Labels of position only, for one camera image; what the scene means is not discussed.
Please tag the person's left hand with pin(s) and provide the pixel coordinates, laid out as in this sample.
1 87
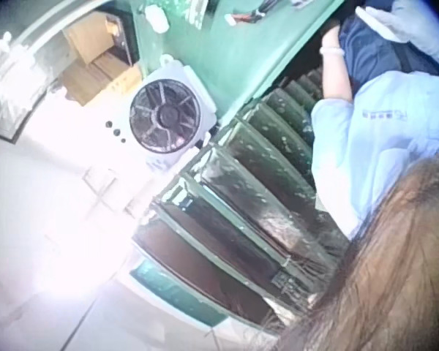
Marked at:
330 36

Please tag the light blue cloth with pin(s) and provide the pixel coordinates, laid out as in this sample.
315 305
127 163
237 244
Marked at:
420 33

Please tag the green work table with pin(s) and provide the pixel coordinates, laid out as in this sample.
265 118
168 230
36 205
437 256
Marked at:
238 55

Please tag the rack of green trays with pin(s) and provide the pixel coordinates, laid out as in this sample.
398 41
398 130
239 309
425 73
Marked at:
248 190

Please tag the white plug connector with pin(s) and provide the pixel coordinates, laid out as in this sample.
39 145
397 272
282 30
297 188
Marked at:
156 15

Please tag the white box fan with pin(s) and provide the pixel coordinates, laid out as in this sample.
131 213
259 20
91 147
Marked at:
166 109

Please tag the black box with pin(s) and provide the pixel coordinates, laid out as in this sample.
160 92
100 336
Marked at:
122 36

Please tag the stack of cardboard boxes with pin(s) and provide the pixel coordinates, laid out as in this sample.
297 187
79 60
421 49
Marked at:
91 58

